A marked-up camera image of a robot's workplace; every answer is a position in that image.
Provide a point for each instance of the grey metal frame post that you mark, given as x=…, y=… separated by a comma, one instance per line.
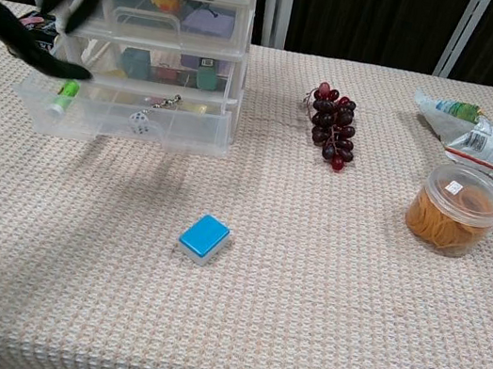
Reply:
x=461, y=36
x=278, y=4

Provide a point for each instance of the bunch of red grapes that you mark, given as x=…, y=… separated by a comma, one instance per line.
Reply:
x=333, y=123

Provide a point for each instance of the beige woven tablecloth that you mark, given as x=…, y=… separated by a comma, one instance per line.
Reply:
x=298, y=323

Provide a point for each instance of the blue and white tile block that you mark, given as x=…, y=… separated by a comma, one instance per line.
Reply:
x=204, y=234

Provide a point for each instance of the crumpled silver snack bag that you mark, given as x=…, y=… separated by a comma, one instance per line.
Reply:
x=474, y=138

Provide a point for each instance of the orange yellow toy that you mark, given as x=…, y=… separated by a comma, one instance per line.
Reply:
x=164, y=2

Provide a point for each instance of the small black printed box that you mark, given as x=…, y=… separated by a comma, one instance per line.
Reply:
x=39, y=31

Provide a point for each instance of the round tub of rubber bands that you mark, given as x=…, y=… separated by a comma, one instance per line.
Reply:
x=452, y=221

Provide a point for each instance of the pale blue cloth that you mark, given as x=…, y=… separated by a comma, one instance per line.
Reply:
x=208, y=24

